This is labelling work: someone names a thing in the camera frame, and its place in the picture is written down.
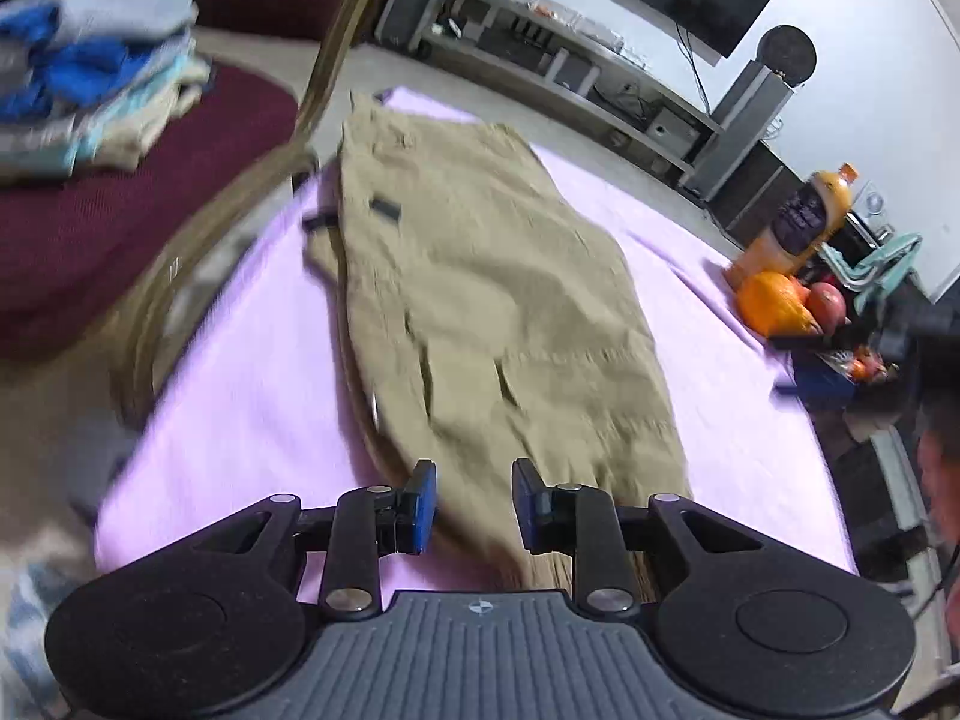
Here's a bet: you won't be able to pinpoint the stack of folded clothes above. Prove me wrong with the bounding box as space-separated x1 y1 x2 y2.
0 0 218 179

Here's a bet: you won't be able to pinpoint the khaki pants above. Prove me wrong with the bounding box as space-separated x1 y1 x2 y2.
300 90 695 593

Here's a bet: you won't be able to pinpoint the round black fan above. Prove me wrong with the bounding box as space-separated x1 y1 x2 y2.
756 25 818 88

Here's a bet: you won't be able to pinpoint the orange juice bottle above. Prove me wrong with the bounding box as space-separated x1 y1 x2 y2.
726 163 860 290

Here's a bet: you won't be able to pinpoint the pink blanket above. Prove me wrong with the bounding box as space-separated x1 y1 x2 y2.
94 86 860 593

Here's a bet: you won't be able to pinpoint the grey television stand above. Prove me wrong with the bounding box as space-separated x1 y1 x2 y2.
409 0 725 188

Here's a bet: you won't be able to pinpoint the large bumpy orange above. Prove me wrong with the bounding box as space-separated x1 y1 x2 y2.
735 271 824 339

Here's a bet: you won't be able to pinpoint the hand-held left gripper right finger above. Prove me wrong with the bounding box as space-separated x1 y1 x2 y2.
511 457 764 616

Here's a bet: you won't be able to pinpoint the tall grey speaker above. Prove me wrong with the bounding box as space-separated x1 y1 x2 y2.
681 60 796 203

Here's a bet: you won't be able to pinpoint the maroon chair with gold frame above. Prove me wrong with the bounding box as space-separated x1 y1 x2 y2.
0 0 421 425

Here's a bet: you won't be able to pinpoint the person's right hand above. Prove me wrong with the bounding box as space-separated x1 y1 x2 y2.
919 409 960 545

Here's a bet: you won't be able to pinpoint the teal baby stroller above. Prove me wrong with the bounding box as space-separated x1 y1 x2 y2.
820 232 924 316

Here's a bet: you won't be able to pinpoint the red apple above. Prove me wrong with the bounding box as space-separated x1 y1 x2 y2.
802 281 849 332

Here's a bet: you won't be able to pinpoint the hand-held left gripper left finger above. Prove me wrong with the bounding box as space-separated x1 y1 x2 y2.
180 459 437 614

